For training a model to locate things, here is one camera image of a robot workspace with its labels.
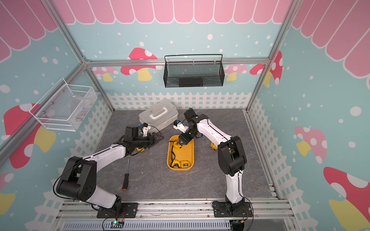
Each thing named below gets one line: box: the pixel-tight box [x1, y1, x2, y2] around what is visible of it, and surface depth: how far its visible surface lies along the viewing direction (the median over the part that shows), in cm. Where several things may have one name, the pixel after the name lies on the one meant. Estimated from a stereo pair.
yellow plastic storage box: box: [167, 134, 196, 172], surface depth 94 cm
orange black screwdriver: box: [122, 158, 130, 192], surface depth 85 cm
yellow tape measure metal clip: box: [181, 160, 191, 168], surface depth 89 cm
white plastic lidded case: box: [138, 99, 179, 133], surface depth 104 cm
